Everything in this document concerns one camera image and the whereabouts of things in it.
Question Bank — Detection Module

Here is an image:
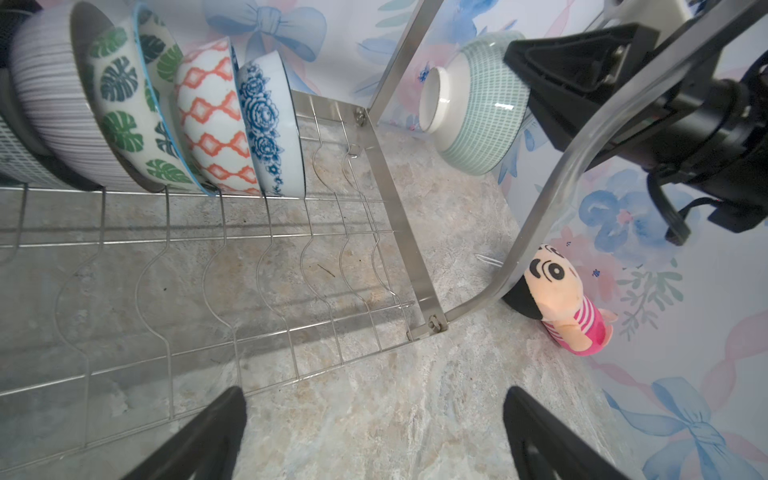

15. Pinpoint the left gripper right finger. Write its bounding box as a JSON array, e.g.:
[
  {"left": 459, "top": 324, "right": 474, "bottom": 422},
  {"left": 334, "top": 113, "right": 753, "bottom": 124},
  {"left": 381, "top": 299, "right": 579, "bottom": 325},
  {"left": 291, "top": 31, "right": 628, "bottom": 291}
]
[{"left": 503, "top": 386, "right": 624, "bottom": 479}]

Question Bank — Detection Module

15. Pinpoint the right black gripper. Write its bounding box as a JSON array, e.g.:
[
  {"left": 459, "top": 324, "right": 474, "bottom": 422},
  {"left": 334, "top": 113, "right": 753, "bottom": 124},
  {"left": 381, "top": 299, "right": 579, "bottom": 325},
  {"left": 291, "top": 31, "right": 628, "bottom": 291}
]
[{"left": 503, "top": 23, "right": 767, "bottom": 234}]

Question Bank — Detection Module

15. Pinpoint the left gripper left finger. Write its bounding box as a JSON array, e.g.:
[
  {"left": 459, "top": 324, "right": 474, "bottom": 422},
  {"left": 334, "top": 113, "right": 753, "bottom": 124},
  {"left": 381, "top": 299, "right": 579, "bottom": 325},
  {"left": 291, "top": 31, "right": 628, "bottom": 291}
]
[{"left": 125, "top": 387, "right": 247, "bottom": 479}]

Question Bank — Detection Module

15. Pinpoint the pale green bowl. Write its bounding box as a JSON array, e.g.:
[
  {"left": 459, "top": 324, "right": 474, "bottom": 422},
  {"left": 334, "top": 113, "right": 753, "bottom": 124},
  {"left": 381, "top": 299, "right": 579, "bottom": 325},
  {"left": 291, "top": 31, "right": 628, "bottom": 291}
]
[{"left": 418, "top": 31, "right": 530, "bottom": 176}]

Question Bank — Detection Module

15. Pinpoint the stainless steel dish rack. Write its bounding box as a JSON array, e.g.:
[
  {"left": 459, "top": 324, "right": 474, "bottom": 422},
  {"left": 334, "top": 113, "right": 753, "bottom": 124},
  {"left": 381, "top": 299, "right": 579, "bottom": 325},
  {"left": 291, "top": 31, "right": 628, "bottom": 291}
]
[{"left": 0, "top": 0, "right": 768, "bottom": 475}]

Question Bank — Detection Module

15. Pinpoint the blue white patterned bowl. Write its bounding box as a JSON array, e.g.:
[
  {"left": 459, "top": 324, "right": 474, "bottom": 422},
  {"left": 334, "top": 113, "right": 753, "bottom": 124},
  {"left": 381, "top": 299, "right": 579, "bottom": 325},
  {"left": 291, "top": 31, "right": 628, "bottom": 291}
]
[{"left": 237, "top": 51, "right": 306, "bottom": 199}]

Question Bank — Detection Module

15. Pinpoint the blue mesh pattern bowl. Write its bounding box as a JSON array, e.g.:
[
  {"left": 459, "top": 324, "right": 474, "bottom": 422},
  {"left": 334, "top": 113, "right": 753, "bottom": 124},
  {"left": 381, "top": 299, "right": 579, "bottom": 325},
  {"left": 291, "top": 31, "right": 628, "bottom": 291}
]
[{"left": 174, "top": 37, "right": 261, "bottom": 196}]

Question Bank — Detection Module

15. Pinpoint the green leaf pattern bowl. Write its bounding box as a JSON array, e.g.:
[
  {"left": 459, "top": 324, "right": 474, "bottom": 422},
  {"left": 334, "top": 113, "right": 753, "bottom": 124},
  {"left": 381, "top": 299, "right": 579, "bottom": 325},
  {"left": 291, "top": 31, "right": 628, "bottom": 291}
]
[{"left": 85, "top": 2, "right": 215, "bottom": 195}]

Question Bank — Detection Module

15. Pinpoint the pink purple glass bowl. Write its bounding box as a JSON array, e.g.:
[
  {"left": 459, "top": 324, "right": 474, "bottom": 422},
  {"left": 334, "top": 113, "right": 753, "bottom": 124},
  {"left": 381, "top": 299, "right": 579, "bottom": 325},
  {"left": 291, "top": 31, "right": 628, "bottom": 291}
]
[{"left": 9, "top": 1, "right": 164, "bottom": 192}]

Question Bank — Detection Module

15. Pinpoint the plush doll pink shirt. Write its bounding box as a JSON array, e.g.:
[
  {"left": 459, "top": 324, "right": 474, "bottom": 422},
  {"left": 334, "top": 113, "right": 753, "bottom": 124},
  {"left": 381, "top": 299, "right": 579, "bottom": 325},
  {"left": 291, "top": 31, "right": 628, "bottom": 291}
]
[{"left": 502, "top": 244, "right": 617, "bottom": 356}]

